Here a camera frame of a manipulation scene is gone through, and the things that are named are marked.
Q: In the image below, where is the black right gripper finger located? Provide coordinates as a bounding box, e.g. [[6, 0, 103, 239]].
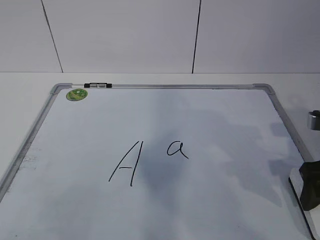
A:
[[299, 161, 320, 211]]

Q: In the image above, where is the white rectangular board eraser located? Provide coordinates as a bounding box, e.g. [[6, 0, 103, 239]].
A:
[[288, 167, 320, 240]]

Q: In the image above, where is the green round magnet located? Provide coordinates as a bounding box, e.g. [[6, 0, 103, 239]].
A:
[[66, 88, 88, 102]]

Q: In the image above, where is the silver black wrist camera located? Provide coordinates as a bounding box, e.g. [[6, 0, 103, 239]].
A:
[[307, 110, 320, 131]]

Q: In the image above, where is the white board with aluminium frame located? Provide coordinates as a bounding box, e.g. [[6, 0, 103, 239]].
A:
[[0, 86, 311, 240]]

